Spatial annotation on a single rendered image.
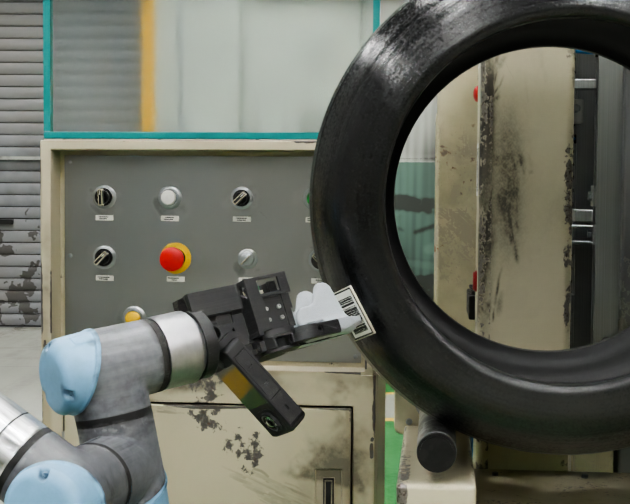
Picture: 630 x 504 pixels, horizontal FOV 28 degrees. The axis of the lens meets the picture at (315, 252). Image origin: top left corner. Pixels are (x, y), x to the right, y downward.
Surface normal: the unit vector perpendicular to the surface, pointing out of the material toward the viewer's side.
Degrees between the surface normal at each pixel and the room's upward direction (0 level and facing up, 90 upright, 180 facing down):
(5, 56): 90
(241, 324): 70
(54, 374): 98
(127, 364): 82
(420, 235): 90
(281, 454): 90
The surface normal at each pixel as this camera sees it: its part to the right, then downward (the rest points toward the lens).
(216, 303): 0.51, -0.29
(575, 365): -0.13, -0.13
